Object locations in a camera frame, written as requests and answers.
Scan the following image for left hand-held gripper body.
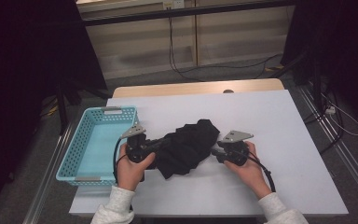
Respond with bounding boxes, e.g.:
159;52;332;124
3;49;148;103
119;122;158;171

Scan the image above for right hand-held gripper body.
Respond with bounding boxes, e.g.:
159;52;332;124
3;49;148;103
216;130;255;167

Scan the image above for black pants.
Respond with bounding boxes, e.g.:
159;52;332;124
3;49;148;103
153;119;221;180

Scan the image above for light blue perforated plastic basket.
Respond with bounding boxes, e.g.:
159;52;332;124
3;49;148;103
55;105;140;188

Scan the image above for person's left hand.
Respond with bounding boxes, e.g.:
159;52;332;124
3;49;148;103
117;143;157;191

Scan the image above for person's right hand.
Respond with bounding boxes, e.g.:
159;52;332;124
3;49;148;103
223;141;273;201

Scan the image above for wooden table with white top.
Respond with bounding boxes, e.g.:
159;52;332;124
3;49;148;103
68;77;350;218

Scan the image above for black metal stand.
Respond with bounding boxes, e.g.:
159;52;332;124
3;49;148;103
270;49;324;105

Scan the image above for black curtain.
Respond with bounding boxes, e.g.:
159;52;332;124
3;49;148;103
280;0;358;130
0;0;109;203

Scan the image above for left hand-held gripper black cable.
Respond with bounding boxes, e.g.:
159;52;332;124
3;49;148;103
112;137;129;185

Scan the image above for hand-held gripper black cable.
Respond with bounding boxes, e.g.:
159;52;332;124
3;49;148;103
112;137;129;185
247;153;277;193

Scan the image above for right hand-held gripper black cable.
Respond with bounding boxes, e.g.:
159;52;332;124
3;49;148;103
247;153;277;193

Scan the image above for metal floor rail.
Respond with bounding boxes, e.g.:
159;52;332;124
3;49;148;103
297;83;358;203
22;123;76;224

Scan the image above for black socket power cable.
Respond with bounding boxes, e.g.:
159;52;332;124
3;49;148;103
167;8;284;83

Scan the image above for black floor cable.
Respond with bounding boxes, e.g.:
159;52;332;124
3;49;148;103
302;89;347;156

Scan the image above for thin white cable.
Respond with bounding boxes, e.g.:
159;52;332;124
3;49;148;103
321;92;358;137

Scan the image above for white wall socket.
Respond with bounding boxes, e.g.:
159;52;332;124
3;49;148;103
162;0;186;10

